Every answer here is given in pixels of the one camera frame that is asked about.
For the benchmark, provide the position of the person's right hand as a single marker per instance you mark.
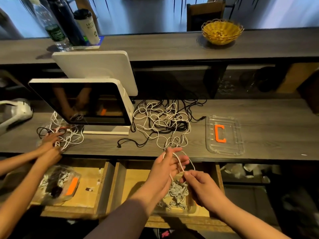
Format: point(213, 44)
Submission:
point(204, 189)

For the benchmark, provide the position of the white headset device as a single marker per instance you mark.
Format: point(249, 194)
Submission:
point(20, 111)

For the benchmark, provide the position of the pile of white containers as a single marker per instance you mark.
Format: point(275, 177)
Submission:
point(246, 169)

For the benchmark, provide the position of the yellow woven basket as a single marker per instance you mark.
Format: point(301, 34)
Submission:
point(222, 32)

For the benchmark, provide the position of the flat cardboard sheet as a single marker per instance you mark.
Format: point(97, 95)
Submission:
point(299, 78)

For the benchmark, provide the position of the brown wooden chair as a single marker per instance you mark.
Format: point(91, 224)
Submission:
point(205, 12)

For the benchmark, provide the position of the black thermos bottle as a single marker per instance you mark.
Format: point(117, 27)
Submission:
point(67, 20)

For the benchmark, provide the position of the wooden drawer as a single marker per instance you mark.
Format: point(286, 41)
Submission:
point(102, 191)
point(217, 176)

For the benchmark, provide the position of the white touchscreen monitor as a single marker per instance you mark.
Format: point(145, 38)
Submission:
point(77, 102)

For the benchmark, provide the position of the clear container drawer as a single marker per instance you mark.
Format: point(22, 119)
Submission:
point(174, 209)
point(50, 199)

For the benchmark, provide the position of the white customer display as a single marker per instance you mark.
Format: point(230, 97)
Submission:
point(94, 72)

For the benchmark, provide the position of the grey wooden bar counter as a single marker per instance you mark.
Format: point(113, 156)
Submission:
point(164, 47)

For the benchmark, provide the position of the person's right forearm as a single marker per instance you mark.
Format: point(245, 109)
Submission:
point(249, 224)

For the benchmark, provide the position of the person's left forearm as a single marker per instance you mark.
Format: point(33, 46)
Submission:
point(127, 219)

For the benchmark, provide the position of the white paper coffee cup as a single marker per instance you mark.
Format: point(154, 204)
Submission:
point(87, 27)

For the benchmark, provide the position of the small white connector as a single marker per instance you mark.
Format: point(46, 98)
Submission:
point(88, 189)

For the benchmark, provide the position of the person's left hand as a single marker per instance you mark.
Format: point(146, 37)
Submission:
point(162, 176)

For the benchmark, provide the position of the another person's forearm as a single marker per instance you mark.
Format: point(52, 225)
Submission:
point(15, 160)
point(20, 201)

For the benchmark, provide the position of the clear plastic water bottle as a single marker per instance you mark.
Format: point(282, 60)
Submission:
point(52, 27)

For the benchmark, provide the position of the blue white notebook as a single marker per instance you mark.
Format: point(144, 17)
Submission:
point(100, 41)

